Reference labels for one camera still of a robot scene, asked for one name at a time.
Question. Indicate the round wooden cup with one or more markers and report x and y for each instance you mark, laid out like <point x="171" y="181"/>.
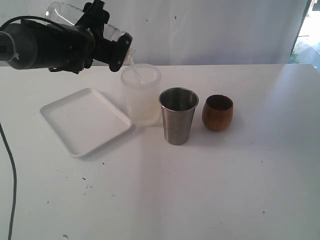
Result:
<point x="217" y="113"/>

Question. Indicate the translucent white plastic cup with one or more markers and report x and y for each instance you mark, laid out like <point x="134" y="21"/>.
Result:
<point x="141" y="84"/>

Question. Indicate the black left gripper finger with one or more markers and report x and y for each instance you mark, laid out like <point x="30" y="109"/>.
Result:
<point x="94" y="18"/>
<point x="114" y="53"/>

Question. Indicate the white rectangular tray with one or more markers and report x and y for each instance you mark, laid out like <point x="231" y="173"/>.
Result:
<point x="85" y="121"/>

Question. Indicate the stainless steel cup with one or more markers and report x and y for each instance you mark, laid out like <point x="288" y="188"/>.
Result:
<point x="178" y="106"/>

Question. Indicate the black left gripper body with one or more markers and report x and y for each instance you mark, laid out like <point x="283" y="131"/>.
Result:
<point x="83" y="46"/>

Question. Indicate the clear plastic shaker lid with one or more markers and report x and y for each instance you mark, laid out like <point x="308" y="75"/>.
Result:
<point x="113" y="33"/>

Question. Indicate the white backdrop sheet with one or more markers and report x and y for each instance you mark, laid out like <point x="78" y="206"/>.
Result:
<point x="209" y="32"/>

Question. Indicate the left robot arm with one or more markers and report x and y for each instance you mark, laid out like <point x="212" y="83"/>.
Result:
<point x="33" y="42"/>

